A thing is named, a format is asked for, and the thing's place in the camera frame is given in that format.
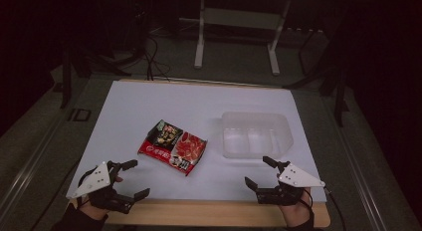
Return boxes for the red and black snack packet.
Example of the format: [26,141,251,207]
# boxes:
[137,118,208,177]

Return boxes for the person's left hand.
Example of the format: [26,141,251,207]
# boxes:
[78,198,111,222]

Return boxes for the black floor bracket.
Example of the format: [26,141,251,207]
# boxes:
[67,108,93,122]

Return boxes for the black floor cables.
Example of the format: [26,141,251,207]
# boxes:
[140,33,172,83]

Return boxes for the clear plastic container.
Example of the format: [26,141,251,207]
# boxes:
[220,111,295,160]

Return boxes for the white table sheet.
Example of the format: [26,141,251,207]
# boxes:
[65,80,327,203]

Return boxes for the white metal stand frame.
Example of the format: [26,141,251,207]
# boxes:
[193,0,293,77]

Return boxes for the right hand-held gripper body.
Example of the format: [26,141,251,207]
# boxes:
[256,160,326,206]

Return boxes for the person's right hand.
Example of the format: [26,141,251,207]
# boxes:
[278,187,314,229]

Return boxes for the metal floor rail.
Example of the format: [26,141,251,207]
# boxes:
[332,122,390,231]
[0,115,69,214]

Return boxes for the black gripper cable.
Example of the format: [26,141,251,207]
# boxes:
[77,166,98,207]
[323,186,348,231]

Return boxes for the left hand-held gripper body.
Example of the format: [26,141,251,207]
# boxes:
[70,160,136,215]

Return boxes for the black metal stand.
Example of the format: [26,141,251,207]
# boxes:
[332,66,350,128]

